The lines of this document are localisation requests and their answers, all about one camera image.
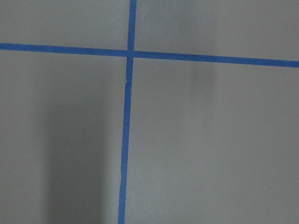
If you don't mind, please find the blue tape strip horizontal right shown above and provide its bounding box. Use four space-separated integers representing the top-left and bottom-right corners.
0 43 299 68

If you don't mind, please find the blue tape strip vertical right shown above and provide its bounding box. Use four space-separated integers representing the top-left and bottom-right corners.
118 0 137 224

